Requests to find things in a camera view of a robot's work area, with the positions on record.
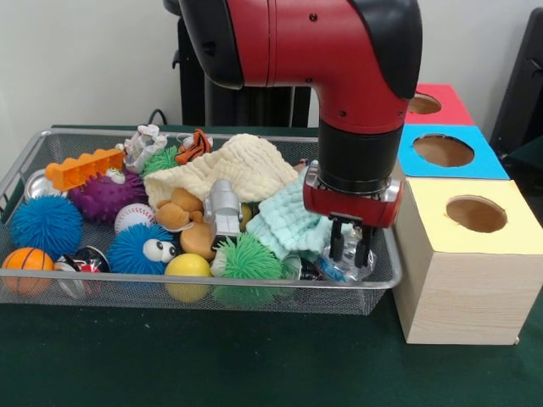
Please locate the orange basketball toy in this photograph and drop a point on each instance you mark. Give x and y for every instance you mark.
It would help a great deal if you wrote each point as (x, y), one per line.
(27, 267)

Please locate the large green spiky ball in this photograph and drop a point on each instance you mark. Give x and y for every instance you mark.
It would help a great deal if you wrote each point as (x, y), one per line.
(248, 259)

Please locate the purple spiky ball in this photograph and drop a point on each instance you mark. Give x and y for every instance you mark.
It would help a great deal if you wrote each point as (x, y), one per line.
(106, 197)

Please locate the green cloth side table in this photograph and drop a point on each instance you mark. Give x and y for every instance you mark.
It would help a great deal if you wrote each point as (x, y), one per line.
(530, 161)

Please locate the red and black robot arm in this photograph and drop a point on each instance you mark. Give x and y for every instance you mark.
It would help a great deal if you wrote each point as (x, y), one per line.
(322, 42)

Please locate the cream waffle cloth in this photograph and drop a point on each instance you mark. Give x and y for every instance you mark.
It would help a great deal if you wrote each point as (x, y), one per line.
(237, 165)

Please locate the black pedestal stand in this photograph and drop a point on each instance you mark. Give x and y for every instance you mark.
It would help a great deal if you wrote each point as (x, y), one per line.
(191, 93)

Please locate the orange plastic toy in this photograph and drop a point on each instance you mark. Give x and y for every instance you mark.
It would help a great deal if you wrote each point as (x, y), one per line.
(81, 168)

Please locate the blue spiky ball with eyes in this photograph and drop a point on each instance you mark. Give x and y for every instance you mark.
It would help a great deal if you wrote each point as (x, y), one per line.
(136, 250)

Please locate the clear plastic cup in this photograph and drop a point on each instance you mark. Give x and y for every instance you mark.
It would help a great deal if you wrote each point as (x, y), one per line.
(349, 270)

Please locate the yellow ball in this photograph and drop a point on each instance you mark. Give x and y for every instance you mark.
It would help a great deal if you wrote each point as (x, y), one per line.
(188, 271)

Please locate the shallow clear mesh bin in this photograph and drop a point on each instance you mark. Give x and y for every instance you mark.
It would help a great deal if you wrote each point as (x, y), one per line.
(127, 292)

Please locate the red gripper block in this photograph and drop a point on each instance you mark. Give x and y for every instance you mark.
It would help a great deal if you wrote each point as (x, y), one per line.
(352, 203)

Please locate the dark green table cloth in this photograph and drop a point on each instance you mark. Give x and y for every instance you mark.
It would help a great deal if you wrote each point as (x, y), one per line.
(254, 365)

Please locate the black flat panel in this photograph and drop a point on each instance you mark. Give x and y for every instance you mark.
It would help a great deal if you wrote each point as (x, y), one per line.
(522, 85)

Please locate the grey metal toy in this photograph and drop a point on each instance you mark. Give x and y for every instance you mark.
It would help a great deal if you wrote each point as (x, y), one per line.
(223, 208)

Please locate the light blue waffle cloth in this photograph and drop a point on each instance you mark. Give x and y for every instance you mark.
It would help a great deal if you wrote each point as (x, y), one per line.
(284, 220)

